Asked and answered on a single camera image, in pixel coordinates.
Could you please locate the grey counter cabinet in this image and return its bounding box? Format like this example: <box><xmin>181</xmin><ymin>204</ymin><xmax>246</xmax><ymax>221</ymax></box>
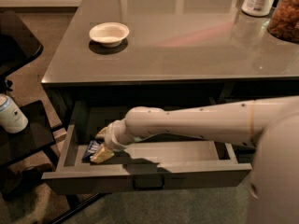
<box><xmin>42</xmin><ymin>0</ymin><xmax>299</xmax><ymax>122</ymax></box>

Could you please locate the dark shoe on floor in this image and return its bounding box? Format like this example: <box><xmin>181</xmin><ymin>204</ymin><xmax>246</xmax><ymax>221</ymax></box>
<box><xmin>0</xmin><ymin>163</ymin><xmax>53</xmax><ymax>201</ymax></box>

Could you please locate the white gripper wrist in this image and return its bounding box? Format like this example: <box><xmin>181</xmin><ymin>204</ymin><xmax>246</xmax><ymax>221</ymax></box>
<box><xmin>90</xmin><ymin>119</ymin><xmax>136</xmax><ymax>163</ymax></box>

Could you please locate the open grey top drawer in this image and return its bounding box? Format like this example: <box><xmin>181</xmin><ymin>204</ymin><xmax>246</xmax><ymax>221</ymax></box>
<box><xmin>43</xmin><ymin>101</ymin><xmax>251</xmax><ymax>195</ymax></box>

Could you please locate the glass jar of snacks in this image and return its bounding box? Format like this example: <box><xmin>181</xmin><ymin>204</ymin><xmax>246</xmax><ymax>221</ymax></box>
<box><xmin>267</xmin><ymin>0</ymin><xmax>299</xmax><ymax>43</ymax></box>

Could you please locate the metal drawer handle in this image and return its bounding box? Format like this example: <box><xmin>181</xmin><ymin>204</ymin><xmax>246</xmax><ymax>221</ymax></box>
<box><xmin>133</xmin><ymin>177</ymin><xmax>164</xmax><ymax>191</ymax></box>

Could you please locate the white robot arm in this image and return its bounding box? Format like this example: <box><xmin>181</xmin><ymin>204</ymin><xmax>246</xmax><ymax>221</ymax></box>
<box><xmin>91</xmin><ymin>96</ymin><xmax>299</xmax><ymax>224</ymax></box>

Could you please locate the blue rxbar blueberry bar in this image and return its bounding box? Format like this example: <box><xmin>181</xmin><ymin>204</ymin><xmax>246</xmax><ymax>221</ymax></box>
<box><xmin>81</xmin><ymin>140</ymin><xmax>100</xmax><ymax>161</ymax></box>

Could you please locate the white can with label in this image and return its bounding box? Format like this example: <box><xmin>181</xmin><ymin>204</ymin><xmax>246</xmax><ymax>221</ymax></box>
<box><xmin>0</xmin><ymin>94</ymin><xmax>28</xmax><ymax>133</ymax></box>

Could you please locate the white paper bowl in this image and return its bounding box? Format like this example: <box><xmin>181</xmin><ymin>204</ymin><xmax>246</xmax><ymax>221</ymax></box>
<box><xmin>89</xmin><ymin>22</ymin><xmax>129</xmax><ymax>48</ymax></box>

